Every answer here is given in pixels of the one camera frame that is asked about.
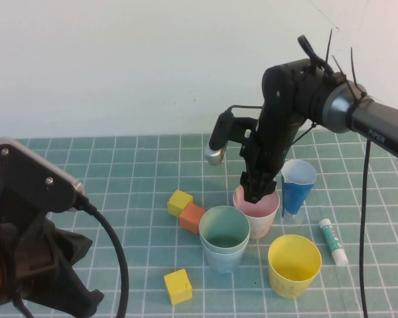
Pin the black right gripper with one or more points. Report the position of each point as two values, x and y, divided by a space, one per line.
278 109

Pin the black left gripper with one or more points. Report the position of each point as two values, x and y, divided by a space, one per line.
26 258

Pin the pink plastic cup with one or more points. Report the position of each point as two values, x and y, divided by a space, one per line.
258 228

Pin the green plastic cup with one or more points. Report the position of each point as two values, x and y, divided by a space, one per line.
224 225

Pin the yellow plastic cup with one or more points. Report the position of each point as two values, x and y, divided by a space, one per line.
293 285

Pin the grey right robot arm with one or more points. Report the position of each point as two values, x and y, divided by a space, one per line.
378 129

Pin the dark blue measuring cup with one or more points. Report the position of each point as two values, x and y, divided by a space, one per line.
295 198

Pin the clear plastic cone stand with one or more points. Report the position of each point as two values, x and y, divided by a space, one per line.
293 218

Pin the orange foam cube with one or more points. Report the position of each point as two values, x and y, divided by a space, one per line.
190 217

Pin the light blue plastic cup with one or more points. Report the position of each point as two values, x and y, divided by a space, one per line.
224 263

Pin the plain yellow foam cube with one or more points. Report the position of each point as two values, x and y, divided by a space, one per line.
179 200

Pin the green white glue stick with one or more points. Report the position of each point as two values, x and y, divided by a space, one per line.
331 240

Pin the notched yellow foam cube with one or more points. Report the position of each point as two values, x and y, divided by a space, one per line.
177 286

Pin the teal grid tablecloth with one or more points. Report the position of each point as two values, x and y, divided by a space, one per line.
152 165

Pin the black zip tie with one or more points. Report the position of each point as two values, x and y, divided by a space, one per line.
354 76
340 68
328 49

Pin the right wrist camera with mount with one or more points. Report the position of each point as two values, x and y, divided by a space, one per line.
220 132

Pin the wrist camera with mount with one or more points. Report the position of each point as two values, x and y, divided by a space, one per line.
220 132
30 175

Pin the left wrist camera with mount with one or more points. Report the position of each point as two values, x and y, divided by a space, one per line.
30 175

